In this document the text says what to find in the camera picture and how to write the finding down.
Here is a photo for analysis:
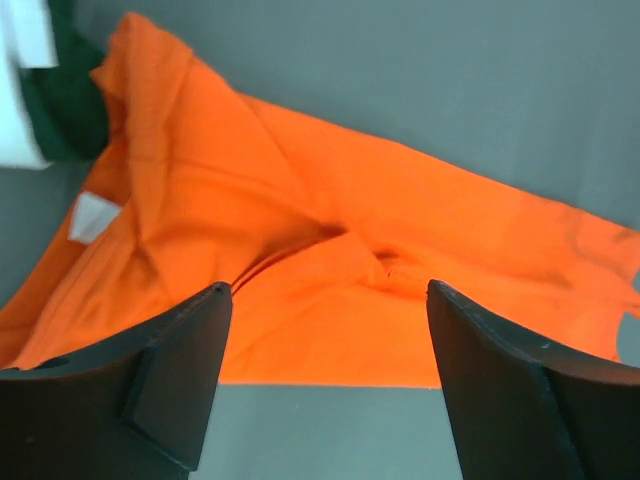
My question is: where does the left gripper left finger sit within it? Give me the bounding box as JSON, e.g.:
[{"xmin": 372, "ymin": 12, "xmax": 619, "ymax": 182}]
[{"xmin": 1, "ymin": 283, "xmax": 232, "ymax": 480}]

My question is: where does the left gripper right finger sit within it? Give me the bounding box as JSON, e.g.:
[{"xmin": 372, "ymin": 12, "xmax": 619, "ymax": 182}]
[{"xmin": 426, "ymin": 280, "xmax": 639, "ymax": 480}]

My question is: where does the orange t-shirt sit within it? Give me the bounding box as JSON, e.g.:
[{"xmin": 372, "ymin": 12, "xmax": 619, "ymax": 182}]
[{"xmin": 1, "ymin": 13, "xmax": 639, "ymax": 388}]

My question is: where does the dark green folded t-shirt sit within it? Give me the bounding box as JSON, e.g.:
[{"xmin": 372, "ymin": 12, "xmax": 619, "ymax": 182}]
[{"xmin": 20, "ymin": 0, "xmax": 109, "ymax": 162}]

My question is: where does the white printed folded t-shirt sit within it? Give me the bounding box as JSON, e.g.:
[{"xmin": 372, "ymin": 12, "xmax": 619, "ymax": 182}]
[{"xmin": 1, "ymin": 0, "xmax": 58, "ymax": 170}]

